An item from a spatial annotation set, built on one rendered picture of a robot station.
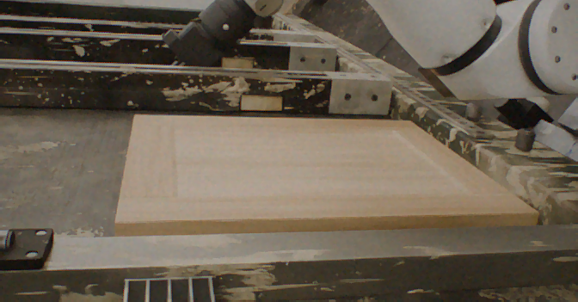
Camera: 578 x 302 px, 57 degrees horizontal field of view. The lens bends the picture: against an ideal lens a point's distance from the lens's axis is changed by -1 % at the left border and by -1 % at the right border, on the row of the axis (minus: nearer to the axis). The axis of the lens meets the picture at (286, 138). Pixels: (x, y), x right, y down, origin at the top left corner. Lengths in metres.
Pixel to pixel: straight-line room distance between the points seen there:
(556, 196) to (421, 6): 0.36
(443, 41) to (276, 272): 0.23
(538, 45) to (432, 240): 0.21
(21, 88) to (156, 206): 0.49
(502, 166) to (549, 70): 0.36
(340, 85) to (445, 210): 0.45
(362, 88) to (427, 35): 0.65
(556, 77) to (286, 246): 0.25
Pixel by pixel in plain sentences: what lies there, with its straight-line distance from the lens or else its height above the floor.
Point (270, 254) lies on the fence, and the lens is 0.47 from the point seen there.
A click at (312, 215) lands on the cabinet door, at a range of 0.59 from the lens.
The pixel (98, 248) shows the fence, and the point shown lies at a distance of 0.48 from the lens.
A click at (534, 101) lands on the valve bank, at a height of 0.74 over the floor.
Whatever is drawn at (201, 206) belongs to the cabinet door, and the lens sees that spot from 0.59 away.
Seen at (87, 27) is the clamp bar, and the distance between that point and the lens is 1.59.
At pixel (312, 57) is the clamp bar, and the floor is 0.96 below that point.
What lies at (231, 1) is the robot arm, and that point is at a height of 1.26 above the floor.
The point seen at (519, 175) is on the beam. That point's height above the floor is 0.90.
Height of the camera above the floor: 1.40
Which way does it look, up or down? 21 degrees down
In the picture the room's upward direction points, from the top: 56 degrees counter-clockwise
